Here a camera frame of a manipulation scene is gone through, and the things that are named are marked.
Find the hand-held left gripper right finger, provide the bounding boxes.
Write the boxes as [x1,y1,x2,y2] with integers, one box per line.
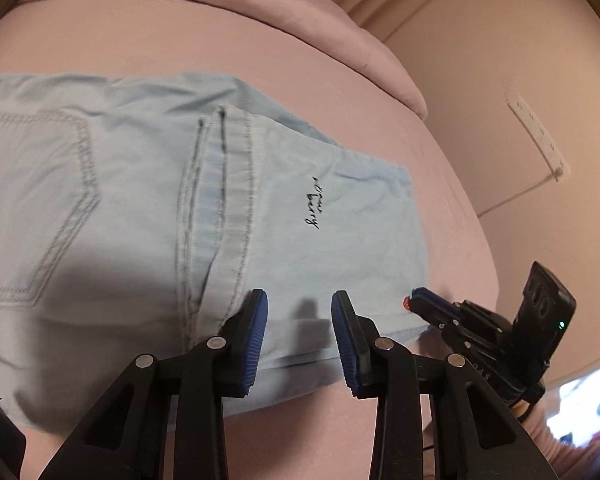
[331,290,561,480]

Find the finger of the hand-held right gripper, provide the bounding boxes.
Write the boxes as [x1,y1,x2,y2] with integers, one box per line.
[411,287,463,331]

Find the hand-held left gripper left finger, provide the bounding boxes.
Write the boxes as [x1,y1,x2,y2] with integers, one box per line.
[37,287,270,480]

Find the light blue strawberry pants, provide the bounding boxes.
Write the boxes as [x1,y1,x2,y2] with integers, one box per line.
[0,72,431,423]

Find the colourful printed cloth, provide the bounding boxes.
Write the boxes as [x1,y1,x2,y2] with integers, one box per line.
[545,360,600,461]

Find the pink pillow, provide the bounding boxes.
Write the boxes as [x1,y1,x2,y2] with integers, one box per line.
[20,0,428,121]

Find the white wall socket strip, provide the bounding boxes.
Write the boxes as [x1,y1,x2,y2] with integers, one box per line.
[507,91,567,182]

